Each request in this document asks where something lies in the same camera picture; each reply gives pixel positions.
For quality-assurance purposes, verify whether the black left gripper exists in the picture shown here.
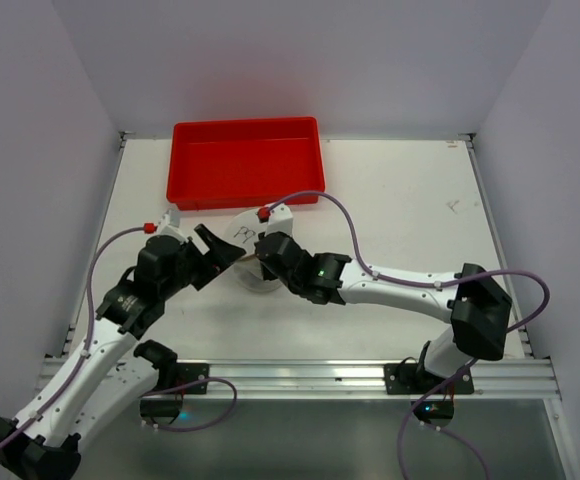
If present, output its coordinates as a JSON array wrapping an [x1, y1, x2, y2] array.
[[159, 224, 244, 299]]

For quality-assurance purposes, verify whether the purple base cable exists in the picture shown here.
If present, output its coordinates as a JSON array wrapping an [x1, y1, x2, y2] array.
[[394, 367, 494, 480], [139, 378, 236, 433]]

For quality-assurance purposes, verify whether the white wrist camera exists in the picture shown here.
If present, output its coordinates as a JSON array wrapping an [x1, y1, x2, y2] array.
[[256, 204, 294, 236], [142, 209, 185, 241]]

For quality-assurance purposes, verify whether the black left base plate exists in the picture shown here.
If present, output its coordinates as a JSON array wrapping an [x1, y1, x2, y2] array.
[[151, 361, 210, 392]]

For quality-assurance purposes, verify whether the white mesh laundry bag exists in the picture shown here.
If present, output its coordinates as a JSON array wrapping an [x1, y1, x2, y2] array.
[[223, 209, 282, 293]]

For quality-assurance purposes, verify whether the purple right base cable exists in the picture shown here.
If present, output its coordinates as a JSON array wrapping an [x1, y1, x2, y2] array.
[[394, 367, 494, 480]]

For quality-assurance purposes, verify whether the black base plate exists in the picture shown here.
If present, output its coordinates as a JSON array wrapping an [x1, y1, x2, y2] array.
[[151, 361, 210, 392], [383, 361, 475, 395]]

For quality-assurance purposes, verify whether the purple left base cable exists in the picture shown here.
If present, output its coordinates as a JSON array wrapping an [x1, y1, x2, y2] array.
[[139, 378, 236, 433]]

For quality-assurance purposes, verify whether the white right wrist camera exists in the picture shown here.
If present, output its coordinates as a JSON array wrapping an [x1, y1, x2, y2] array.
[[256, 204, 294, 236]]

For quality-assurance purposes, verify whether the red plastic bin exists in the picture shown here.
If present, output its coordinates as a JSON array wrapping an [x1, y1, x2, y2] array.
[[166, 117, 326, 211]]

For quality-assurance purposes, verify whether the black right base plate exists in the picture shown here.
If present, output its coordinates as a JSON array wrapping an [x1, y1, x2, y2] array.
[[383, 361, 475, 395]]

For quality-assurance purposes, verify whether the aluminium mounting rail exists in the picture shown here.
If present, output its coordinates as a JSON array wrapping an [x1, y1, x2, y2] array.
[[34, 355, 564, 401]]

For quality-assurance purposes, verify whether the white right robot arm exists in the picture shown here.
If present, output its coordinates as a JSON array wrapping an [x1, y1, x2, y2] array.
[[255, 232, 512, 393]]

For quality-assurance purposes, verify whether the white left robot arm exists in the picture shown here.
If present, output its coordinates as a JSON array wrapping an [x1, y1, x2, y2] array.
[[0, 224, 246, 479]]

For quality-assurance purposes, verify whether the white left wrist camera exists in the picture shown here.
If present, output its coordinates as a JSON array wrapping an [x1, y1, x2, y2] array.
[[142, 209, 185, 241]]

